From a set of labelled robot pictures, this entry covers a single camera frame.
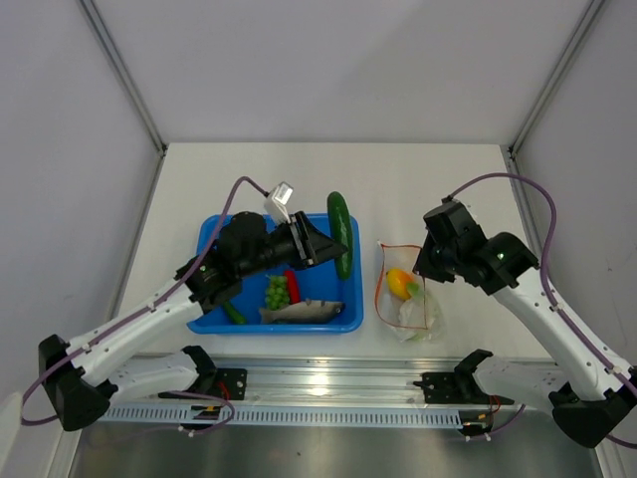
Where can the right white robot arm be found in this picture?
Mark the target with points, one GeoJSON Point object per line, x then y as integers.
{"type": "Point", "coordinates": [594, 388]}

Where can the aluminium frame post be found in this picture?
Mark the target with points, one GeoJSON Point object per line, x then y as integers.
{"type": "Point", "coordinates": [565, 60]}
{"type": "Point", "coordinates": [114, 57]}

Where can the clear zip top bag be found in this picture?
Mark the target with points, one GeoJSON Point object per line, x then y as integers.
{"type": "Point", "coordinates": [386, 306]}

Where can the green grape bunch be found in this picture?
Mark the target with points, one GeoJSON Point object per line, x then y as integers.
{"type": "Point", "coordinates": [277, 293]}

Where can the grey toy fish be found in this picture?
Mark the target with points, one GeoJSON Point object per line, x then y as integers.
{"type": "Point", "coordinates": [308, 312]}

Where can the white cauliflower with leaves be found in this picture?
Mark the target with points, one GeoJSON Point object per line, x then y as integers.
{"type": "Point", "coordinates": [420, 317]}

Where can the blue plastic bin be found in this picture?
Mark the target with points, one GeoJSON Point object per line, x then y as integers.
{"type": "Point", "coordinates": [317, 283]}

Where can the small green chili pepper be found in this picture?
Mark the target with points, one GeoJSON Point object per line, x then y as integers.
{"type": "Point", "coordinates": [233, 315]}

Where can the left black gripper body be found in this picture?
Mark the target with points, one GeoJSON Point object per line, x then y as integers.
{"type": "Point", "coordinates": [281, 248]}

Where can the yellow orange mango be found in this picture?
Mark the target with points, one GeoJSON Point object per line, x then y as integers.
{"type": "Point", "coordinates": [398, 283]}

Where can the right aluminium frame post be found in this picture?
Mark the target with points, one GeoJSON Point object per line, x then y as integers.
{"type": "Point", "coordinates": [565, 60]}

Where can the aluminium mounting rail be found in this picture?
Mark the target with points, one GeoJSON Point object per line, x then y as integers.
{"type": "Point", "coordinates": [335, 382]}

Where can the white slotted cable duct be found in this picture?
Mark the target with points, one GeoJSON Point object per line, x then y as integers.
{"type": "Point", "coordinates": [197, 414]}

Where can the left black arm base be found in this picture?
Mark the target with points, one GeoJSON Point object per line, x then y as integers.
{"type": "Point", "coordinates": [231, 383]}

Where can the left aluminium frame post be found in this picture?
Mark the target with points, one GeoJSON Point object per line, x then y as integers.
{"type": "Point", "coordinates": [114, 57]}

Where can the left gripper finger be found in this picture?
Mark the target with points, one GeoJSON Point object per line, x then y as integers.
{"type": "Point", "coordinates": [320, 249]}
{"type": "Point", "coordinates": [316, 226]}

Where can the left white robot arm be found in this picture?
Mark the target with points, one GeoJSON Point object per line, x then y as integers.
{"type": "Point", "coordinates": [83, 377]}

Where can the red chili pepper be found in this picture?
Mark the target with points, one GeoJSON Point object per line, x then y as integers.
{"type": "Point", "coordinates": [292, 286]}

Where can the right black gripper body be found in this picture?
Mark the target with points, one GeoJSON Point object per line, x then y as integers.
{"type": "Point", "coordinates": [437, 262]}

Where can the dark green cucumber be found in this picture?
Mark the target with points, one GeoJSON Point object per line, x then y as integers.
{"type": "Point", "coordinates": [341, 231]}

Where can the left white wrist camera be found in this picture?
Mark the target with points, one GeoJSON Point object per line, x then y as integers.
{"type": "Point", "coordinates": [276, 203]}

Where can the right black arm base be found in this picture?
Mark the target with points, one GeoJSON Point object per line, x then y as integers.
{"type": "Point", "coordinates": [445, 387]}

